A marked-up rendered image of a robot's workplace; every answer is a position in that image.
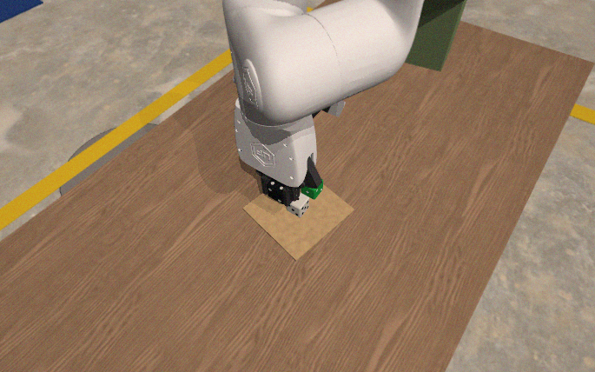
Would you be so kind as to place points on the tan flat square mat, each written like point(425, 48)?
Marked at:
point(297, 235)

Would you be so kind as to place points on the green die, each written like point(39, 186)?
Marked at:
point(312, 193)

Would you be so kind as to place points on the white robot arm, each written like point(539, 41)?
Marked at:
point(290, 63)

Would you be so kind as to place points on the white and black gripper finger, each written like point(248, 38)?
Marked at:
point(312, 180)
point(264, 181)

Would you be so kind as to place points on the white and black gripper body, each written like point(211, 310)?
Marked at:
point(280, 152)

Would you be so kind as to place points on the black die with white pips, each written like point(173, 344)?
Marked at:
point(275, 190)

